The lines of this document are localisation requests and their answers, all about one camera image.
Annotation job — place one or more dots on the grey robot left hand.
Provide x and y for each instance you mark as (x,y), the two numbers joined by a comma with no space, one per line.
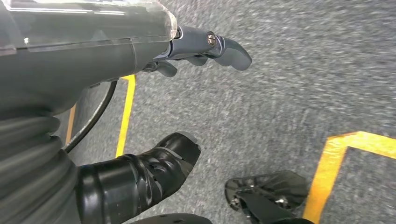
(77,61)

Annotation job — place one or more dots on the yellow floor tape line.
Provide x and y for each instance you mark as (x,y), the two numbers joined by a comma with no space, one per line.
(125,123)
(70,123)

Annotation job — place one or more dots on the black robot foot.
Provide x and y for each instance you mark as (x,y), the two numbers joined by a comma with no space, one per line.
(272,185)

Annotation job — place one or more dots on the yellow floor tape square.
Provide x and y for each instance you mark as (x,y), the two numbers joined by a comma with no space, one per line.
(321,173)

